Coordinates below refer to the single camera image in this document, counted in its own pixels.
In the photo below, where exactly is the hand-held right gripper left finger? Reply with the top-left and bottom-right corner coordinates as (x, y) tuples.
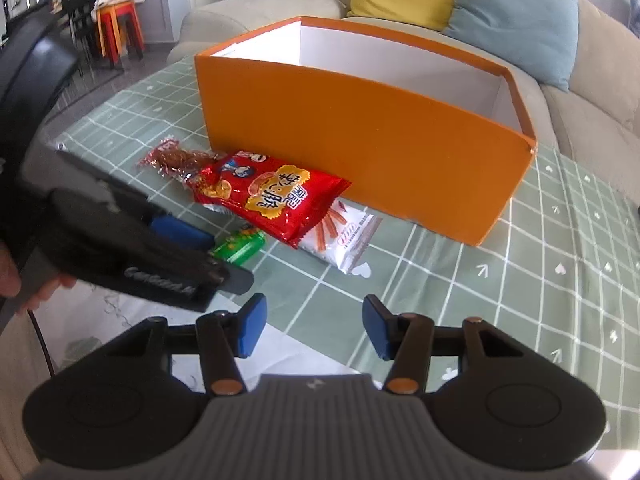
(107, 293), (267, 396)

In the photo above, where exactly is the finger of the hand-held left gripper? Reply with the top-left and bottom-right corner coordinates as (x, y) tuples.
(218, 264), (256, 297)
(149, 214), (217, 256)

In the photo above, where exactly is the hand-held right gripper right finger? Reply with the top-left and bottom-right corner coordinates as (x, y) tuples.
(362, 294), (527, 395)

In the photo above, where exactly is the green snack packet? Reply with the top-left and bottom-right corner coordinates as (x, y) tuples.
(208, 227), (268, 265)

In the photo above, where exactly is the red snack bag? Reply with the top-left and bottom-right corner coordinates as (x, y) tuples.
(192, 148), (353, 250)

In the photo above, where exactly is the stick snack bag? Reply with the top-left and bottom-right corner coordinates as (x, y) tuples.
(298, 199), (384, 275)

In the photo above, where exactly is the orange cardboard box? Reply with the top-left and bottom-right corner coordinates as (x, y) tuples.
(194, 16), (539, 248)

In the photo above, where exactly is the person's left hand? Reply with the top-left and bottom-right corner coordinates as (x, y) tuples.
(0, 246), (77, 315)

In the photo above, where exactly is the white handwritten paper sheet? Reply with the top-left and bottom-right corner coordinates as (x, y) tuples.
(50, 280), (392, 397)

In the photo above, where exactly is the green checked tablecloth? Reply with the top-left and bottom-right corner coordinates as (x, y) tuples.
(39, 55), (640, 455)

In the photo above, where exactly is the red plastic stool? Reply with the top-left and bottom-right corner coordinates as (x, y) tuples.
(94, 0), (146, 69)

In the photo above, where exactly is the black chair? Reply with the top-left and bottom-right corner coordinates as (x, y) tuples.
(59, 0), (107, 57)

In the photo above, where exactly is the beige sofa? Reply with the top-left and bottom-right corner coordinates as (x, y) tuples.
(166, 0), (640, 197)

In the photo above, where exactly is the blue pillow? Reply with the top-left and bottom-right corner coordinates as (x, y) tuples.
(442, 0), (581, 93)

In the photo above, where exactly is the beige pillow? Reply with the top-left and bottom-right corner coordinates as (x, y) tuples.
(542, 0), (640, 132)

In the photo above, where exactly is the black cable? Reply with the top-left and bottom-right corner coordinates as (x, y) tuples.
(27, 309), (57, 377)

